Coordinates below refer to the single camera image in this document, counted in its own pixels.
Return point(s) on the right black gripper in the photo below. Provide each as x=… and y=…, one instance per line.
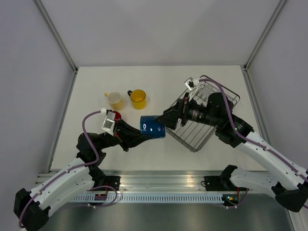
x=170, y=117

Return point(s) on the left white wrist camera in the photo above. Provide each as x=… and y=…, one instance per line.
x=109, y=121

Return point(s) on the right aluminium frame post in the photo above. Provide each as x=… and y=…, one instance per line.
x=271, y=22

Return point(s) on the white slotted cable duct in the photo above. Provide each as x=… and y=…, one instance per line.
x=152, y=198

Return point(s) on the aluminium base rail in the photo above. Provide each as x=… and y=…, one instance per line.
x=162, y=181

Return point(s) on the red mug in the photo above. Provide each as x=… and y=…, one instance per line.
x=117, y=116

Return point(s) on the bright yellow mug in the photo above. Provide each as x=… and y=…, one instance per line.
x=137, y=98

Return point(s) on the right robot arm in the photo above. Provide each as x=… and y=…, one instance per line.
x=286, y=182

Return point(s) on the aluminium frame post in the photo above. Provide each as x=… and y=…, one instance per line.
x=271, y=22
x=54, y=32

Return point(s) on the blue mug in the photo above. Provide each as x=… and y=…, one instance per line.
x=149, y=127

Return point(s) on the left aluminium frame post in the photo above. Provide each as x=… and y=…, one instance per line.
x=54, y=32

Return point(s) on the pale yellow mug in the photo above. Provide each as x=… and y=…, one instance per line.
x=115, y=100

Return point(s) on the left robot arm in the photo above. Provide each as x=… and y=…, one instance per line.
x=34, y=207

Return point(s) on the clear glass far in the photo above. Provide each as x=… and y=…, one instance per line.
x=208, y=89

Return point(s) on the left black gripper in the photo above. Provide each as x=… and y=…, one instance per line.
x=122, y=130

